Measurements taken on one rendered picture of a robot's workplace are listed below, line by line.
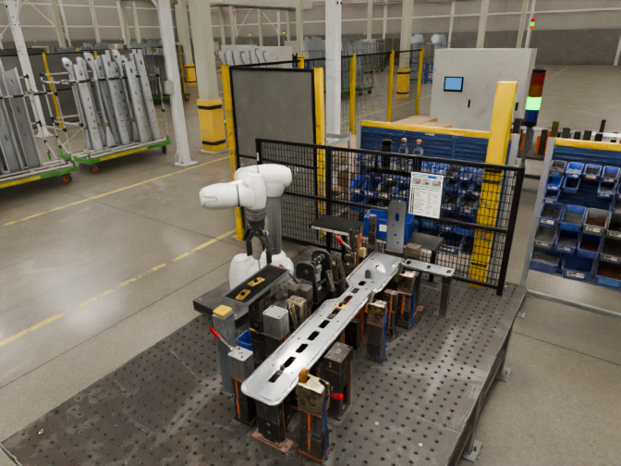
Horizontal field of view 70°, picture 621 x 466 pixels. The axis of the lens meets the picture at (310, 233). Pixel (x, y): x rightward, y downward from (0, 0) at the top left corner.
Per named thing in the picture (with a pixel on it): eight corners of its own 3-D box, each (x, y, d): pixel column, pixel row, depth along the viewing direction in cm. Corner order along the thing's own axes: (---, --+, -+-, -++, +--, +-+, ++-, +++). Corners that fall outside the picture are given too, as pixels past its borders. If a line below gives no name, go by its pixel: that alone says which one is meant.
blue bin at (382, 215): (407, 241, 286) (409, 223, 281) (362, 235, 297) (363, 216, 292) (413, 232, 300) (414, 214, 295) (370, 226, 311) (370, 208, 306)
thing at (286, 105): (332, 262, 484) (332, 67, 403) (325, 266, 474) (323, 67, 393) (241, 235, 555) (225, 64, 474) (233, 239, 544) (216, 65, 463)
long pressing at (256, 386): (282, 411, 164) (282, 408, 163) (234, 389, 174) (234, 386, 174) (407, 260, 272) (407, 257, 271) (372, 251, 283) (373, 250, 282)
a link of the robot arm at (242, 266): (228, 282, 285) (226, 251, 276) (257, 279, 289) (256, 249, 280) (230, 295, 271) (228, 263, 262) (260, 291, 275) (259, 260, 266)
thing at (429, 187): (440, 220, 288) (444, 174, 275) (407, 214, 298) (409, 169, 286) (441, 219, 289) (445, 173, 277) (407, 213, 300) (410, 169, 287)
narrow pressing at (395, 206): (402, 252, 278) (406, 202, 265) (385, 249, 284) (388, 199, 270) (403, 252, 279) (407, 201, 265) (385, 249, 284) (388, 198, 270)
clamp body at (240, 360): (249, 430, 192) (243, 363, 177) (230, 420, 197) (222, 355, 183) (262, 415, 199) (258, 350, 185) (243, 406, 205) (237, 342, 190)
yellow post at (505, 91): (473, 377, 317) (522, 83, 236) (448, 369, 326) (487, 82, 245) (479, 362, 331) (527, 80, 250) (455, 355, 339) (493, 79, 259)
